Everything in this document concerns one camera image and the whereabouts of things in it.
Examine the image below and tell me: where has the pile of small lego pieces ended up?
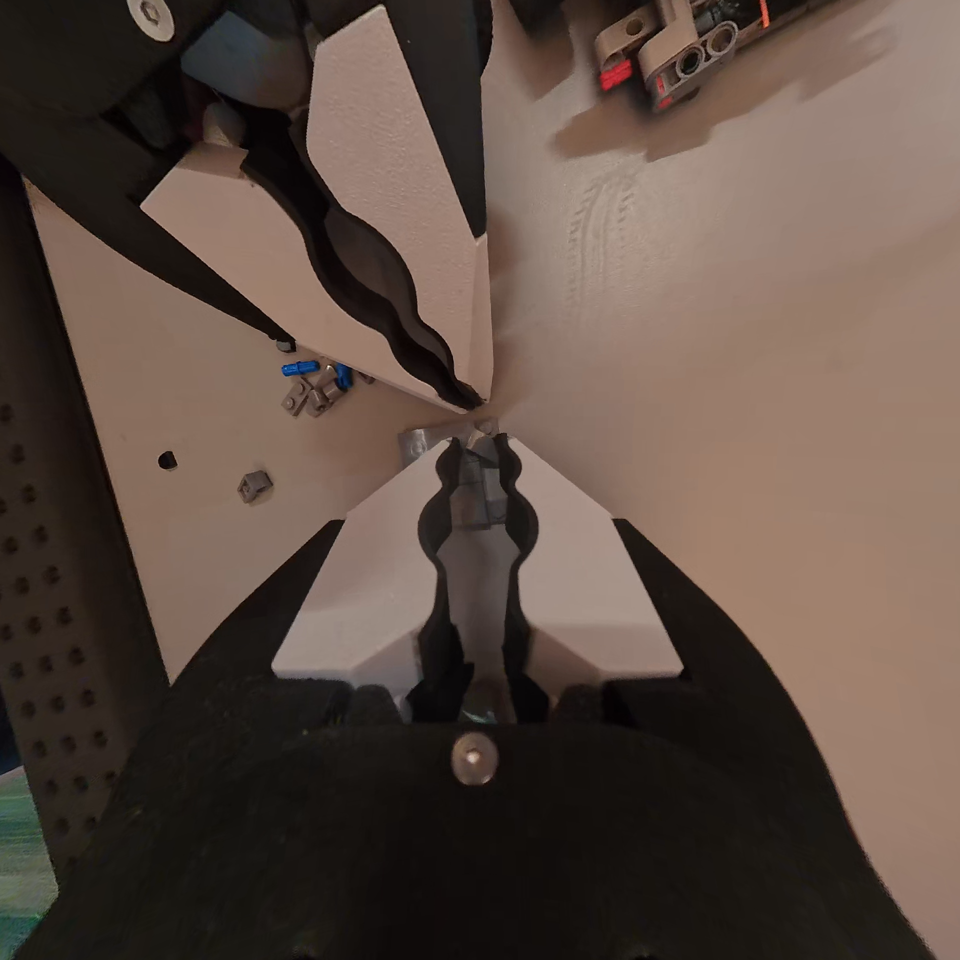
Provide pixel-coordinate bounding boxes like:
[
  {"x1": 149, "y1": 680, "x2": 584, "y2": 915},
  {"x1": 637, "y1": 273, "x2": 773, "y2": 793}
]
[{"x1": 271, "y1": 336, "x2": 378, "y2": 420}]

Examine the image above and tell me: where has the grey lego tile assembly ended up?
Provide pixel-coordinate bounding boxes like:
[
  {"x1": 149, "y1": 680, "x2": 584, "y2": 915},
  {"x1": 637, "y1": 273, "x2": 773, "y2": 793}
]
[{"x1": 399, "y1": 423, "x2": 513, "y2": 532}]

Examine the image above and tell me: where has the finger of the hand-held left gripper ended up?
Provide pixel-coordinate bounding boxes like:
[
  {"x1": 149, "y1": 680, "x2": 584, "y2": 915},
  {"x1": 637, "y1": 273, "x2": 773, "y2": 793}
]
[
  {"x1": 141, "y1": 141, "x2": 483, "y2": 412},
  {"x1": 303, "y1": 3, "x2": 495, "y2": 402}
]

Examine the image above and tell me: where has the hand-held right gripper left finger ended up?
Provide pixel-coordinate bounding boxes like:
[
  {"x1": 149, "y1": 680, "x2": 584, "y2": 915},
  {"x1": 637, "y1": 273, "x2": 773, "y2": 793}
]
[{"x1": 270, "y1": 439, "x2": 471, "y2": 725}]

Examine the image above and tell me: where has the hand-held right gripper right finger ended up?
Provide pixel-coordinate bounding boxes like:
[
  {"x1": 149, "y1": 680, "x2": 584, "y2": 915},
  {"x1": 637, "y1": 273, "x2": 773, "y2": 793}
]
[{"x1": 493, "y1": 435, "x2": 685, "y2": 725}]

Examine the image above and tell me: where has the grey lego car model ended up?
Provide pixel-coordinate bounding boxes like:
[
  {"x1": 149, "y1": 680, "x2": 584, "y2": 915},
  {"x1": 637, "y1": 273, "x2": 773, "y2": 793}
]
[{"x1": 594, "y1": 0, "x2": 826, "y2": 115}]

